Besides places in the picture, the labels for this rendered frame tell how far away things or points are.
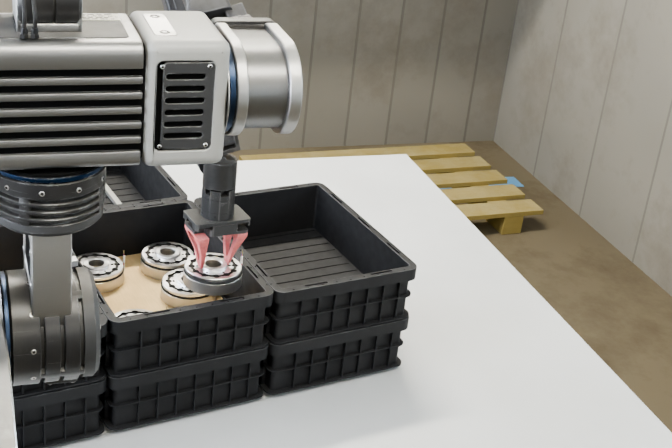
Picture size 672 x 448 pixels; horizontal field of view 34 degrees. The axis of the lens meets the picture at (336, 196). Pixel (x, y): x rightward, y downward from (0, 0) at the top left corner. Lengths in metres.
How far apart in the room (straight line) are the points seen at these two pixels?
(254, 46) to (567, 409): 1.12
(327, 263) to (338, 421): 0.38
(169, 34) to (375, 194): 1.69
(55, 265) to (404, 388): 0.97
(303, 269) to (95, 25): 1.05
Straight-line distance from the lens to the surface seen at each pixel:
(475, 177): 4.67
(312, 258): 2.30
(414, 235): 2.73
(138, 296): 2.12
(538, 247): 4.39
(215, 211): 1.91
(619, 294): 4.18
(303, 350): 2.05
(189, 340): 1.94
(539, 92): 4.98
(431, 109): 5.15
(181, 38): 1.28
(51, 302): 1.39
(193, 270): 1.97
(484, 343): 2.35
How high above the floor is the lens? 1.91
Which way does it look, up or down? 25 degrees down
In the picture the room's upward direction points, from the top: 7 degrees clockwise
